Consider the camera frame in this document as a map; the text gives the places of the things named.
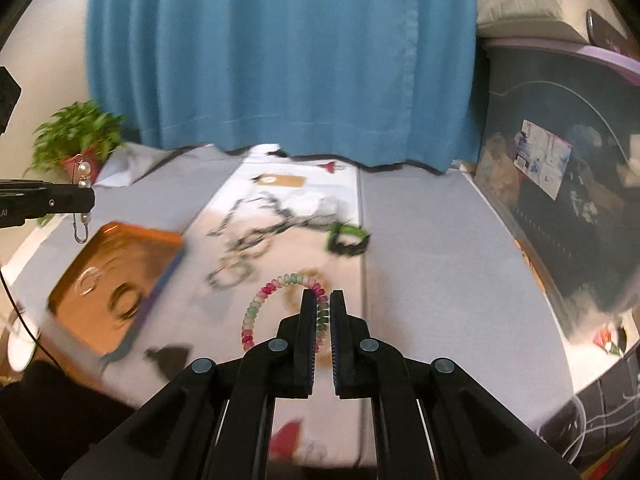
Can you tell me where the green potted plant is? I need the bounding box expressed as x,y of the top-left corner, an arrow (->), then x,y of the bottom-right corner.
24,100 -> 124,183

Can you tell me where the green black wristwatch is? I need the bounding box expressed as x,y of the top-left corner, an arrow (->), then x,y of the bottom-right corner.
326,222 -> 371,257

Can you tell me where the grey white printed tablecloth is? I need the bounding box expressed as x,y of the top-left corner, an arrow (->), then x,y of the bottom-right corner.
4,146 -> 574,427

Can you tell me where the copper metal tray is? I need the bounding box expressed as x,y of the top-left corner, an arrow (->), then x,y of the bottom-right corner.
48,221 -> 186,363

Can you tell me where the pearl bead bracelet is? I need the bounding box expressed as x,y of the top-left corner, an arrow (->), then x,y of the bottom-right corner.
224,226 -> 277,261

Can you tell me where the pink green bead bracelet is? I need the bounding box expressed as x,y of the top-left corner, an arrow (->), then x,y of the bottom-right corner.
240,271 -> 331,354

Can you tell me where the blue curtain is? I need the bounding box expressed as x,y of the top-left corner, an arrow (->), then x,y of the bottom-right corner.
86,0 -> 485,171

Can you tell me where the dark storage box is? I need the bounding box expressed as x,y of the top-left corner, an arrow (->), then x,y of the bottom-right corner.
475,39 -> 639,340

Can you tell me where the teal green bead bracelet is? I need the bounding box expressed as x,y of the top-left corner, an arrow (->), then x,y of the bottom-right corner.
205,258 -> 260,291

